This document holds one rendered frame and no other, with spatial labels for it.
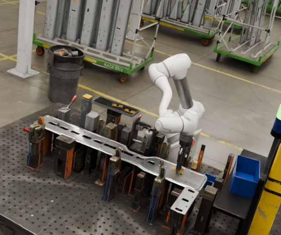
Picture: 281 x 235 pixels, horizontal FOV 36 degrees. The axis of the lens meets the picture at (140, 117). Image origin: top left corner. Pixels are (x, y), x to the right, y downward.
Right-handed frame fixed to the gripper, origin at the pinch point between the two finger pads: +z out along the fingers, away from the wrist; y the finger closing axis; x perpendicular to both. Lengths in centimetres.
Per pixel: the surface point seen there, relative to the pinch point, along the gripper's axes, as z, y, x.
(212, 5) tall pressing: 50, -921, -231
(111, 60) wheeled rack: 76, -354, -234
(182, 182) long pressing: 6.4, 8.5, 6.9
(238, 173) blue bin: 3.2, -23.7, 38.0
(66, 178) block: 34, 19, -76
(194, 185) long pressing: 6.4, 6.7, 15.1
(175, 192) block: 8.4, 20.4, 6.7
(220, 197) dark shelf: 3.5, 13.7, 34.7
